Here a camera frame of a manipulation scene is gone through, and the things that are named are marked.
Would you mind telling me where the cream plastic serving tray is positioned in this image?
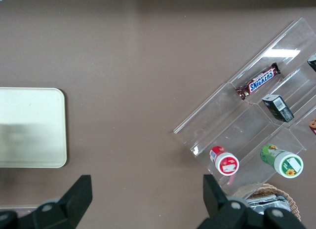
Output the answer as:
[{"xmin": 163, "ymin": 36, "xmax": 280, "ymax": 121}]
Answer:
[{"xmin": 0, "ymin": 87, "xmax": 68, "ymax": 169}]

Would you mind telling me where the brown cookie box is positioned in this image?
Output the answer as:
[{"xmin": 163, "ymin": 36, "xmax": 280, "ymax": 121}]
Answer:
[{"xmin": 308, "ymin": 118, "xmax": 316, "ymax": 137}]

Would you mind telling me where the red can with white lid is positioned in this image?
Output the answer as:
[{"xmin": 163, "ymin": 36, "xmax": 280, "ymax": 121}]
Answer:
[{"xmin": 209, "ymin": 145, "xmax": 240, "ymax": 176}]

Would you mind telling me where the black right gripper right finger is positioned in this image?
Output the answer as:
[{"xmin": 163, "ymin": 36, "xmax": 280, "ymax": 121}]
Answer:
[{"xmin": 197, "ymin": 174, "xmax": 266, "ymax": 229}]

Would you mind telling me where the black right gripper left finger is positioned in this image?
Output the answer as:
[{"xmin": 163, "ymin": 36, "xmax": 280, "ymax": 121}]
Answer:
[{"xmin": 17, "ymin": 174, "xmax": 93, "ymax": 229}]

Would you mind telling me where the aluminium foil container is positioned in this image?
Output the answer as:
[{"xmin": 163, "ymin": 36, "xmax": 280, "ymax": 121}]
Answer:
[{"xmin": 246, "ymin": 192, "xmax": 292, "ymax": 215}]

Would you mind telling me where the clear acrylic tiered rack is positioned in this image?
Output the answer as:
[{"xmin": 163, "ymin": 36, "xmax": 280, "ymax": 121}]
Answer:
[{"xmin": 172, "ymin": 16, "xmax": 316, "ymax": 200}]

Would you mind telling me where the small black box with barcode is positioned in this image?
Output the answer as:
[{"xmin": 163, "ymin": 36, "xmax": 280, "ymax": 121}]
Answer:
[{"xmin": 261, "ymin": 94, "xmax": 295, "ymax": 123}]

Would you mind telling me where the green can with white lid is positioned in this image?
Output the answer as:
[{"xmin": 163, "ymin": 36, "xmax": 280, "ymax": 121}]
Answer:
[{"xmin": 259, "ymin": 143, "xmax": 304, "ymax": 179}]

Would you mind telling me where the light wicker basket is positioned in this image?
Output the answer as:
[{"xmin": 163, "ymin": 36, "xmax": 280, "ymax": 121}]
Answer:
[{"xmin": 246, "ymin": 183, "xmax": 302, "ymax": 223}]

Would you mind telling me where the Snickers chocolate bar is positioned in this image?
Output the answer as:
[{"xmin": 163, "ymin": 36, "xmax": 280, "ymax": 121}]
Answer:
[{"xmin": 235, "ymin": 62, "xmax": 282, "ymax": 102}]

